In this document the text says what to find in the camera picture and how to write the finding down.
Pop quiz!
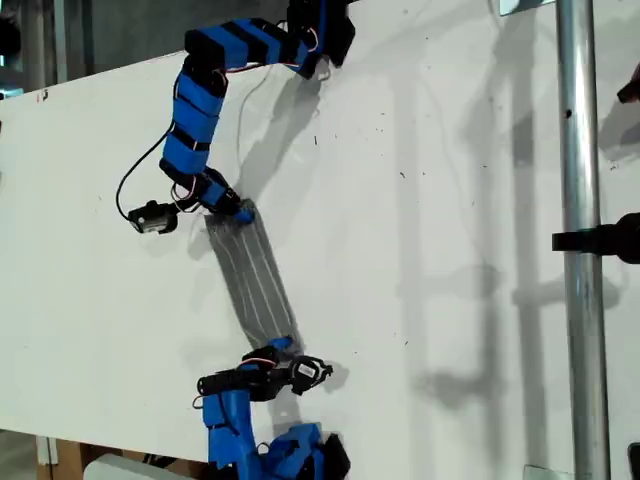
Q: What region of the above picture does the grey white-striped towel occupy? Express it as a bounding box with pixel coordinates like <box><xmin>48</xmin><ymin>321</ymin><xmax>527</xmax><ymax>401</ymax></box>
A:
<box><xmin>203</xmin><ymin>202</ymin><xmax>307</xmax><ymax>357</ymax></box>

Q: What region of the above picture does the person's hand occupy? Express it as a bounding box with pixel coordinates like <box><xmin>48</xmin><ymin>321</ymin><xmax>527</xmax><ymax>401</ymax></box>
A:
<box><xmin>618</xmin><ymin>64</ymin><xmax>640</xmax><ymax>105</ymax></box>

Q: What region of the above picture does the white plastic box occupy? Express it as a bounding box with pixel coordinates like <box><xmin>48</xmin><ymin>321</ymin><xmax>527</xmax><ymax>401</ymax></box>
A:
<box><xmin>83</xmin><ymin>452</ymin><xmax>211</xmax><ymax>480</ymax></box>

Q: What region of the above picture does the brown wooden table leg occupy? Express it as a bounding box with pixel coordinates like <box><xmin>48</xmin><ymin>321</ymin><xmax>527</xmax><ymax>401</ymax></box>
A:
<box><xmin>34</xmin><ymin>434</ymin><xmax>91</xmax><ymax>480</ymax></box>

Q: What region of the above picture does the black round object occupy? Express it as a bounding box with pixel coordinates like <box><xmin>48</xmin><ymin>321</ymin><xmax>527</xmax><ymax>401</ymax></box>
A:
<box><xmin>0</xmin><ymin>17</ymin><xmax>22</xmax><ymax>60</ymax></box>

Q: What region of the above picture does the black clamp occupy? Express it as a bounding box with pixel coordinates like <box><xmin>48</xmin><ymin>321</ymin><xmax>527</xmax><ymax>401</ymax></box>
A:
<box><xmin>551</xmin><ymin>212</ymin><xmax>640</xmax><ymax>266</ymax></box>

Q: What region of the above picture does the red white servo wire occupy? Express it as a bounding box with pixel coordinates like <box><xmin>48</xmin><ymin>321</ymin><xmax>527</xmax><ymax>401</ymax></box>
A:
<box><xmin>241</xmin><ymin>348</ymin><xmax>279</xmax><ymax>370</ymax></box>
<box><xmin>170</xmin><ymin>180</ymin><xmax>202</xmax><ymax>214</ymax></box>

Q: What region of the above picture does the white bracket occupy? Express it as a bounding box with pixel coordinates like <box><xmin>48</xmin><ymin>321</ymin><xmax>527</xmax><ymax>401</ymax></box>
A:
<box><xmin>35</xmin><ymin>435</ymin><xmax>59</xmax><ymax>467</ymax></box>

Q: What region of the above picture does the steel post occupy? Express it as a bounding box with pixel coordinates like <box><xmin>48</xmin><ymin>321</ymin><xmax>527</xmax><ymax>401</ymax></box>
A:
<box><xmin>554</xmin><ymin>0</ymin><xmax>613</xmax><ymax>480</ymax></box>

